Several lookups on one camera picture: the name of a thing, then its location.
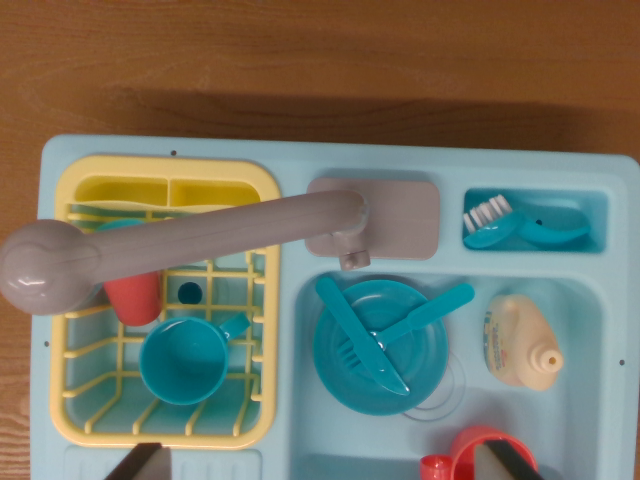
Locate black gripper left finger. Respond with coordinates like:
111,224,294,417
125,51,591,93
102,442,172,480

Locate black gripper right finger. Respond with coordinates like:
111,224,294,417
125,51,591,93
472,433,546,480

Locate light blue toy sink unit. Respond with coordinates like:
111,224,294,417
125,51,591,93
30,133,640,480

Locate small teal dish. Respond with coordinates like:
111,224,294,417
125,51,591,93
94,218,146,234

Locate teal plastic fork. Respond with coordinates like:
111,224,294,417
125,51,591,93
337,282,476,374

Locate cream detergent bottle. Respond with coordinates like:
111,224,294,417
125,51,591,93
482,293,565,392

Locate teal plastic plate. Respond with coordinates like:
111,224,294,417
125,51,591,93
312,279,450,416

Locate yellow plastic dish rack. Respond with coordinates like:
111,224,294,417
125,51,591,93
48,154,282,451

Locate red plastic cup with handle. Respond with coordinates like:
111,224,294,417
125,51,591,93
419,425,541,480

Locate teal plastic mug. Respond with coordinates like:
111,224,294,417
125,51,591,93
138,312,251,406

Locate grey toy faucet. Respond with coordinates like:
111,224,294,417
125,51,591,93
0,188,372,317

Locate teal dish brush white bristles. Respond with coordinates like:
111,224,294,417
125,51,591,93
462,194,592,250

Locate red plastic cup without handle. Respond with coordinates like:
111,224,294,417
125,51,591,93
103,269,165,327

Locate teal plastic knife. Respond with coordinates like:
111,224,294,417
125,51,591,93
314,276,411,397

